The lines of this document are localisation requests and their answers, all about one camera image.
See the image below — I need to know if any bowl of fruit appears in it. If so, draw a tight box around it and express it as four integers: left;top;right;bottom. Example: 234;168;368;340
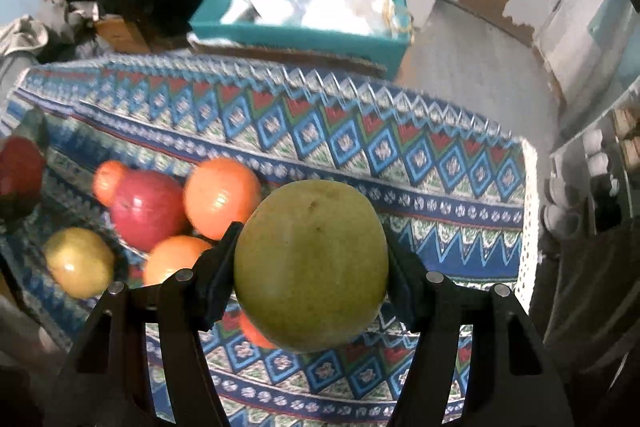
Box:
35;162;216;303

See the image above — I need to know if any large red apple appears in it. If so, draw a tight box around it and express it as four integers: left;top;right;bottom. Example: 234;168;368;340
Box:
110;170;191;254

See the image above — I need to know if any clear plastic bag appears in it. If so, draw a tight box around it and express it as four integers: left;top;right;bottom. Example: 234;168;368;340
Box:
300;0;416;40

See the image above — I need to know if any patterned blue tablecloth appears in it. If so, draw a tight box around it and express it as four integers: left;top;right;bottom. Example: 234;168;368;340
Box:
0;52;538;427

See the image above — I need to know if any white shelf unit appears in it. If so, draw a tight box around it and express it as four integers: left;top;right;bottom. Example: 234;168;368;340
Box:
547;77;640;248

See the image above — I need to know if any large yellow-green pear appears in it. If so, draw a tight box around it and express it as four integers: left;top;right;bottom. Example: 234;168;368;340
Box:
233;179;390;354

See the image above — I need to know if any large orange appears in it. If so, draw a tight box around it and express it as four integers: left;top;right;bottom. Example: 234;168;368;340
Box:
183;158;263;242

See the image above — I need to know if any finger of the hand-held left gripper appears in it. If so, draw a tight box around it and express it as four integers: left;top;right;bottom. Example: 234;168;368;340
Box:
0;193;43;235
17;107;50;152

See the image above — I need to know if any white board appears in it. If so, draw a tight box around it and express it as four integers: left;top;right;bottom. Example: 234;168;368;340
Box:
530;0;618;108

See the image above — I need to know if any teal box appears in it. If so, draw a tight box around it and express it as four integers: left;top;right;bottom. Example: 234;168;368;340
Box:
190;0;416;78

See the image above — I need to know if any small orange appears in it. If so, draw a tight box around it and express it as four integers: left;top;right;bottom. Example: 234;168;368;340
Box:
92;160;128;208

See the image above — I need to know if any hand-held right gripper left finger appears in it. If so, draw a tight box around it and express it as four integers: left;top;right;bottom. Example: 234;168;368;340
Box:
50;222;246;427

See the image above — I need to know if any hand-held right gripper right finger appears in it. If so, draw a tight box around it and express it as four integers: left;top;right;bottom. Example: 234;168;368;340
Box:
382;237;576;427

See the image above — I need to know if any yellow-green apple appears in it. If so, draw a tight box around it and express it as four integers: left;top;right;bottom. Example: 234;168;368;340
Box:
44;227;116;299

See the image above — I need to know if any group of white bottles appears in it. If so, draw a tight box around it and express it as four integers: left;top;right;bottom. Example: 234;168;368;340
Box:
542;107;640;238

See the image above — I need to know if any brown cardboard box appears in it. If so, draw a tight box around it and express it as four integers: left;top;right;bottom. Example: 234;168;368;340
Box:
95;17;151;55

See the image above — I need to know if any grey cloth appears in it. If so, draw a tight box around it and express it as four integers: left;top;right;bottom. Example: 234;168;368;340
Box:
0;0;101;62

